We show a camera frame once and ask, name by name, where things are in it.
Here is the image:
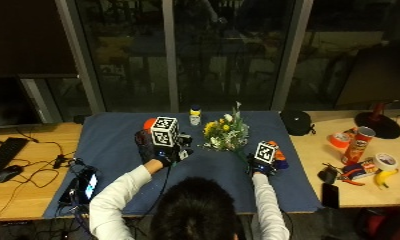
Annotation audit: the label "black monitor with round base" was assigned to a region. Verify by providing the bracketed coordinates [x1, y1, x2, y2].
[334, 42, 400, 140]

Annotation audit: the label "blue table cloth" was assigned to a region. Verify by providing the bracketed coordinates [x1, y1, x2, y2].
[43, 111, 324, 220]

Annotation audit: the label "black keyboard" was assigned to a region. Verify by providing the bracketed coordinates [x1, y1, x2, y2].
[0, 136, 31, 187]

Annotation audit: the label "person's right hand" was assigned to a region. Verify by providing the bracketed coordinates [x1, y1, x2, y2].
[245, 152, 283, 177]

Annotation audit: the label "white marker cube on left glove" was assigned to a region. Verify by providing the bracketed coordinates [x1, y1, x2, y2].
[149, 115, 180, 148]

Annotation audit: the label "yellow and white flower bouquet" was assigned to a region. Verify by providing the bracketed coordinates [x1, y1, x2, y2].
[201, 101, 255, 167]

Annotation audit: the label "yellow banana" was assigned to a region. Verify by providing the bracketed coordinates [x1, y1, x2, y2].
[373, 168, 400, 190]

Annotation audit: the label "orange round object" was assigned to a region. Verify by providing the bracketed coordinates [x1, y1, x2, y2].
[141, 117, 160, 132]

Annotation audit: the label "blue and orange snack packet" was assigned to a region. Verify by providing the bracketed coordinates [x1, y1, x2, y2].
[341, 157, 381, 181]

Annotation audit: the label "black glove cable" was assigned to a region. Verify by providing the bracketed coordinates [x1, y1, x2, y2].
[137, 164, 173, 219]

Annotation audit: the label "white tape roll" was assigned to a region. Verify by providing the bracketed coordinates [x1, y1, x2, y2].
[372, 152, 400, 173]

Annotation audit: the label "person's left hand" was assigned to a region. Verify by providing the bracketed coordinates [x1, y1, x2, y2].
[135, 128, 195, 168]

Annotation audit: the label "black computer mouse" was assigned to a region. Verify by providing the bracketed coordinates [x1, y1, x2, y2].
[0, 164, 26, 184]

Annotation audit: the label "orange handled pliers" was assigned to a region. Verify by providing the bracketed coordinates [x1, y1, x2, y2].
[336, 176, 366, 187]

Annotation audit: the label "black cable on desk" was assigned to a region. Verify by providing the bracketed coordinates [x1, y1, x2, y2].
[0, 127, 79, 221]

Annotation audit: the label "the person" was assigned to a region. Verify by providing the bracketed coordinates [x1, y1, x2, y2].
[88, 159, 293, 240]

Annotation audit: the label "grey window post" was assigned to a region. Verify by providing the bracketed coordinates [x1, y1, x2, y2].
[54, 0, 107, 114]
[269, 0, 316, 112]
[160, 0, 180, 113]

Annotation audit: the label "small bottle with blue cap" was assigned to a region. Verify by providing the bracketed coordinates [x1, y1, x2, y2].
[188, 104, 204, 127]

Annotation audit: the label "white marker cube on glove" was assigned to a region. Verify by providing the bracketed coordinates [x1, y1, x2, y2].
[253, 140, 280, 165]
[149, 115, 180, 148]

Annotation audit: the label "dark computer monitor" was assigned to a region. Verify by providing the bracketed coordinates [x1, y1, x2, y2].
[0, 74, 47, 130]

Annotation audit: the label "black device with lit screen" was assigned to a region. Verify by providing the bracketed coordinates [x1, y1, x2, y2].
[56, 165, 100, 207]

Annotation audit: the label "orange and blue object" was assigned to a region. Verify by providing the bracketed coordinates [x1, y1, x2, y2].
[268, 140, 291, 170]

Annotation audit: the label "red chips can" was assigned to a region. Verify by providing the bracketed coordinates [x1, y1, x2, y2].
[340, 125, 377, 166]

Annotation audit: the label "small black pouch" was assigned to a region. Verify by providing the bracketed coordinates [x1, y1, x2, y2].
[316, 164, 340, 186]

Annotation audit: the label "red and black chair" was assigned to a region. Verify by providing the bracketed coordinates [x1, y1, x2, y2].
[353, 201, 400, 240]

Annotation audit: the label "black cap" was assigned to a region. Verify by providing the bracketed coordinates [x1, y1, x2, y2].
[279, 109, 317, 137]

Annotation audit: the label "orange tape roll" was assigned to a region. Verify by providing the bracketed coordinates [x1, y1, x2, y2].
[328, 131, 353, 150]

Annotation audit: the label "white marker cube on right glove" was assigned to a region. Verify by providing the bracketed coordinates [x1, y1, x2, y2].
[253, 140, 280, 165]

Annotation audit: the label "black phone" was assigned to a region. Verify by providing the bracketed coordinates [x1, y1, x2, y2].
[321, 182, 341, 210]

